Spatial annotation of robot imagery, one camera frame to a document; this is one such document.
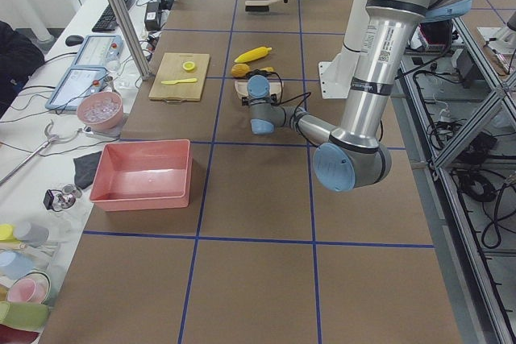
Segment aluminium frame post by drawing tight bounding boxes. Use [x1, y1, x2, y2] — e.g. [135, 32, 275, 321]
[108, 0, 152, 81]

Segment black computer mouse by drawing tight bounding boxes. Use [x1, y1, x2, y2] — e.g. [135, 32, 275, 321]
[64, 35, 84, 47]

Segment brown toy potato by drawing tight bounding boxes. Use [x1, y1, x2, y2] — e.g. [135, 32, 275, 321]
[231, 63, 251, 78]

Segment white hand brush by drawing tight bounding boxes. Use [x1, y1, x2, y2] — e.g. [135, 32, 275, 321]
[244, 0, 284, 13]

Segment pink plastic bin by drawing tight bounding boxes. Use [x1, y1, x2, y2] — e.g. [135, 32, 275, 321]
[89, 139, 193, 211]

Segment lower teach pendant tablet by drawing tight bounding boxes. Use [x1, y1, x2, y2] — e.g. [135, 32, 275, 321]
[45, 66, 108, 111]

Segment black keyboard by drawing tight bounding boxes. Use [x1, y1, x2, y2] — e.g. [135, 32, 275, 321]
[91, 0, 135, 33]

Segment teach pendant tablet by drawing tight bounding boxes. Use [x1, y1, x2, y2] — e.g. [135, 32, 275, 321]
[45, 66, 108, 111]
[73, 34, 123, 66]

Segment tan toy ginger root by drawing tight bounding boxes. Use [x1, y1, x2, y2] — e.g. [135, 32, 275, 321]
[258, 67, 275, 75]

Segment pink bowl with ice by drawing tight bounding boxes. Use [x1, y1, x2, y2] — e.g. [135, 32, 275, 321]
[77, 92, 124, 131]

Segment yellow toy lemon slice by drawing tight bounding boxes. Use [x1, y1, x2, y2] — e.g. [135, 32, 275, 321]
[182, 61, 196, 72]

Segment wooden cutting board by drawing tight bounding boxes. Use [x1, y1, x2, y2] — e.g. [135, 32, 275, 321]
[148, 52, 210, 102]

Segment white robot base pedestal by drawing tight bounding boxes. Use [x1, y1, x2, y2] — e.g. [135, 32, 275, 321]
[318, 0, 369, 99]

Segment beige plastic dustpan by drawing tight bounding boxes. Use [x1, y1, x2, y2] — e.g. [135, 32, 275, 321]
[234, 80, 282, 99]

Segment stacked coloured cups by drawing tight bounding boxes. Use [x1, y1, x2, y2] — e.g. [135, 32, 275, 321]
[1, 223, 51, 343]

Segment yellow toy knife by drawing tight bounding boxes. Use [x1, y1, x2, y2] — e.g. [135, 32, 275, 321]
[161, 77, 198, 85]

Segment dark grey cloth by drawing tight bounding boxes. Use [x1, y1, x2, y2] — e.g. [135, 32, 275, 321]
[73, 151, 102, 189]

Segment metal grabber tool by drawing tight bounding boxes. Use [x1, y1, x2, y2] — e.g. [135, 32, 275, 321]
[0, 120, 82, 186]

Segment yellow toy corn cob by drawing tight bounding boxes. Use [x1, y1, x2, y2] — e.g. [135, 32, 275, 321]
[234, 46, 272, 64]

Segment upper teach pendant tablet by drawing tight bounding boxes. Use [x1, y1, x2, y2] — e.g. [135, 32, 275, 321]
[73, 34, 123, 66]

